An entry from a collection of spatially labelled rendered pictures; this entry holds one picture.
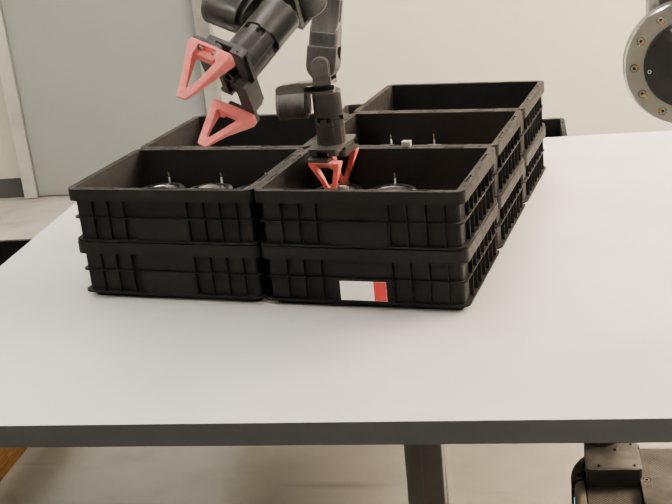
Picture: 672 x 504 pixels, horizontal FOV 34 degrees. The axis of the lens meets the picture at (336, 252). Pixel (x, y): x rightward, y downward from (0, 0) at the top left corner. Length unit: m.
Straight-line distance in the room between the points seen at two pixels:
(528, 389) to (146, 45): 3.94
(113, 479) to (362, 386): 1.39
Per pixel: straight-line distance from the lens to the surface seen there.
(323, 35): 2.14
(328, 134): 2.17
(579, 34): 5.18
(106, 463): 3.13
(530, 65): 5.19
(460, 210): 1.96
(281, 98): 2.18
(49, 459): 3.22
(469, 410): 1.68
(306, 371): 1.84
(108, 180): 2.36
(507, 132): 2.31
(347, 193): 1.98
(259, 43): 1.46
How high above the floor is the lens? 1.50
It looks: 20 degrees down
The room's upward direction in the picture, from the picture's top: 6 degrees counter-clockwise
